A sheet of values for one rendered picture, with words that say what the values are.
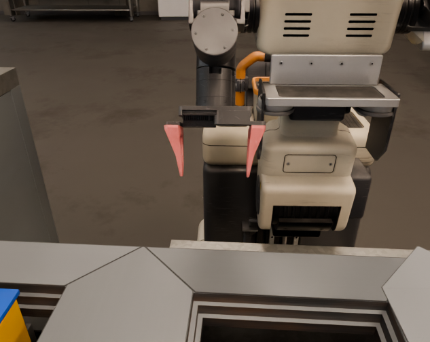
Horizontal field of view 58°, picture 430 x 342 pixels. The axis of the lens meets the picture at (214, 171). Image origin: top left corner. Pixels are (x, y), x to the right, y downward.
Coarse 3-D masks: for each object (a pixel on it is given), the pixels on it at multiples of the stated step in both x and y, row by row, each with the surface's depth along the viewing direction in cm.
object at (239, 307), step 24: (24, 288) 55; (48, 288) 55; (24, 312) 56; (48, 312) 56; (192, 312) 53; (216, 312) 54; (240, 312) 54; (264, 312) 54; (288, 312) 53; (312, 312) 53; (336, 312) 53; (360, 312) 53; (384, 312) 53; (192, 336) 49; (384, 336) 51
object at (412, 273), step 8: (408, 264) 58; (416, 264) 58; (424, 264) 58; (400, 272) 57; (408, 272) 57; (416, 272) 57; (424, 272) 57; (392, 280) 55; (400, 280) 55; (408, 280) 55; (416, 280) 55; (424, 280) 55
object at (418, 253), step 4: (416, 248) 61; (420, 248) 61; (424, 248) 61; (412, 252) 61; (416, 252) 61; (420, 252) 61; (424, 252) 61; (428, 252) 61; (408, 256) 60; (412, 256) 60; (416, 256) 60; (420, 256) 60; (424, 256) 60; (428, 256) 60
